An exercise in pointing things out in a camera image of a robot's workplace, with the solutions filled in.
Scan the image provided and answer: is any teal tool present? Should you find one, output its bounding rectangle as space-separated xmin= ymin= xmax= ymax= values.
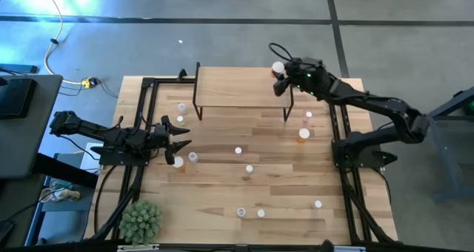
xmin=50 ymin=179 xmax=75 ymax=190

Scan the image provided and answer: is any grey desk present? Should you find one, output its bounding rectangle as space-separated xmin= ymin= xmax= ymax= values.
xmin=0 ymin=73 xmax=64 ymax=179

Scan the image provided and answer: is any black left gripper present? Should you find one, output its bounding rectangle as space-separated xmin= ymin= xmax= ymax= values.
xmin=147 ymin=115 xmax=193 ymax=165

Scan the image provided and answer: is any black box on left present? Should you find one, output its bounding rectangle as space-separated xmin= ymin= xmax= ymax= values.
xmin=0 ymin=77 xmax=38 ymax=120

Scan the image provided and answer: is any black desk beam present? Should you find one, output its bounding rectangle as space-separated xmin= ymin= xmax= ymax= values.
xmin=33 ymin=153 xmax=99 ymax=189

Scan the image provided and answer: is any green artificial plant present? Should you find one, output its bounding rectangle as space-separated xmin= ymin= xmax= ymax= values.
xmin=118 ymin=199 xmax=164 ymax=245

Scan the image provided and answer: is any white metal bracket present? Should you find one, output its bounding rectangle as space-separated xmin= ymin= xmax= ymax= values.
xmin=332 ymin=245 xmax=367 ymax=252
xmin=117 ymin=243 xmax=161 ymax=252

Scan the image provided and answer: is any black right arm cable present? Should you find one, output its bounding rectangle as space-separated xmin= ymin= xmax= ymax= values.
xmin=267 ymin=42 xmax=298 ymax=64

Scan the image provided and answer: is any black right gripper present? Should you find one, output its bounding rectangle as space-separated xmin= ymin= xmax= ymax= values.
xmin=273 ymin=57 xmax=331 ymax=97

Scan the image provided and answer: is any white floor cable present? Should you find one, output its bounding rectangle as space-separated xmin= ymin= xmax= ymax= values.
xmin=39 ymin=0 xmax=90 ymax=86

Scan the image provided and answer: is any blue grey cart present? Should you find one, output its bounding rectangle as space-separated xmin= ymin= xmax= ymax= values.
xmin=25 ymin=151 xmax=98 ymax=245

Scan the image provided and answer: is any dark flat bar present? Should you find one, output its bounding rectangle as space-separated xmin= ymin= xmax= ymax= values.
xmin=0 ymin=63 xmax=39 ymax=75

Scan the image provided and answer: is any blue grey table frame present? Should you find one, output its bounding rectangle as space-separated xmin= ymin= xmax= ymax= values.
xmin=410 ymin=84 xmax=474 ymax=203

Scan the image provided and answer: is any white box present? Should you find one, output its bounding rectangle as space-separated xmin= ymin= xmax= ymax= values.
xmin=79 ymin=142 xmax=104 ymax=173

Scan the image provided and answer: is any wooden shelf with black legs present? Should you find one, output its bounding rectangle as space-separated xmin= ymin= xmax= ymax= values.
xmin=192 ymin=62 xmax=296 ymax=122

